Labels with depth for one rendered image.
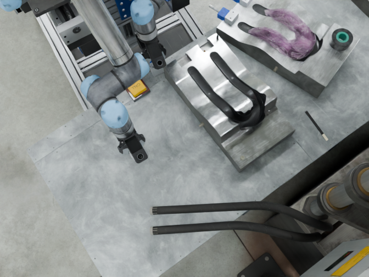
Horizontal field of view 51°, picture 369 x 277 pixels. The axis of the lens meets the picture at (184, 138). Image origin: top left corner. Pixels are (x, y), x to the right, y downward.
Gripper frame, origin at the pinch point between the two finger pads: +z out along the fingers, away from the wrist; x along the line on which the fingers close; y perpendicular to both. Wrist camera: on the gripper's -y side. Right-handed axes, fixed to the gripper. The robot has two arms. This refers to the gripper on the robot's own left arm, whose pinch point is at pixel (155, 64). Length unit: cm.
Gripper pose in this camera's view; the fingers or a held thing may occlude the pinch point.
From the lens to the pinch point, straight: 161.5
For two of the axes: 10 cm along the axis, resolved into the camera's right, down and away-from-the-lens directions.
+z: 0.4, 3.1, 9.5
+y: -4.3, -8.5, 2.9
